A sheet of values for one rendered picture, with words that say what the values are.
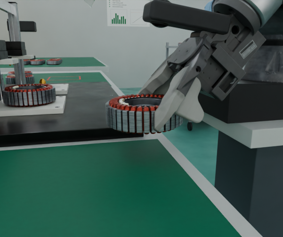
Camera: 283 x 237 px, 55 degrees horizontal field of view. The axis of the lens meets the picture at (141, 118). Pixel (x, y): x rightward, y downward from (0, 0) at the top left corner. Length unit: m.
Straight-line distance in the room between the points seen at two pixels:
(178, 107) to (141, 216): 0.14
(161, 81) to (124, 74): 5.66
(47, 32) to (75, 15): 0.65
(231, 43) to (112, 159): 0.24
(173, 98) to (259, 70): 0.41
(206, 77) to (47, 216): 0.27
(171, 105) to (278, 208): 0.55
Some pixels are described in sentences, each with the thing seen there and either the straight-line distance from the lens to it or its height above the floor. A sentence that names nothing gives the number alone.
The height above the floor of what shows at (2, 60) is 0.88.
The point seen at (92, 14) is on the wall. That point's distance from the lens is 6.02.
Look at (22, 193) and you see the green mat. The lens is 0.34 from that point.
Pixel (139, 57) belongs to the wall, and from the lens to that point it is 6.13.
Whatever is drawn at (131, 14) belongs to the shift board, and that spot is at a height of 1.53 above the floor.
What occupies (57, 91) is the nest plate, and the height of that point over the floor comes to 0.78.
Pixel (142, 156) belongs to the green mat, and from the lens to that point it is 0.41.
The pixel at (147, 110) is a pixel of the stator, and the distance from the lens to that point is 0.35.
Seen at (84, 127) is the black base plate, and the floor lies 0.77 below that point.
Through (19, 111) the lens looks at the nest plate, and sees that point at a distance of 0.61.
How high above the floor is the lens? 0.91
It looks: 15 degrees down
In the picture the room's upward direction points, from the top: straight up
